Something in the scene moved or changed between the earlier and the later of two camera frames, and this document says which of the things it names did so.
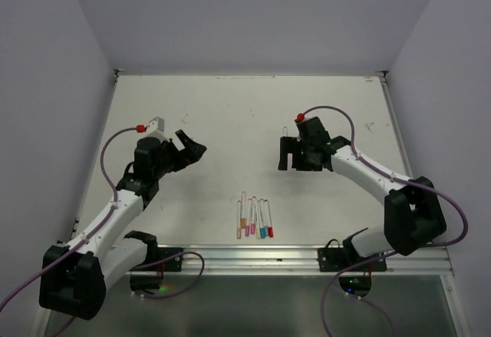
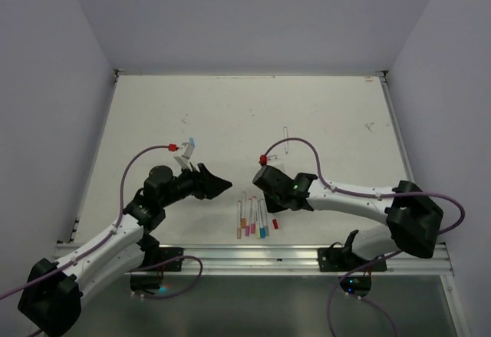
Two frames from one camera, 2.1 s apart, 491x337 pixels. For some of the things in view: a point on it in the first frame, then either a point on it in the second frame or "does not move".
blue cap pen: x=262 y=219 does not move
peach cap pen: x=238 y=234 does not move
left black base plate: x=157 y=253 does not move
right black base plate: x=335 y=259 does not move
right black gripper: x=291 y=143 -> x=271 y=206
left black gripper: x=194 y=151 -> x=205 y=184
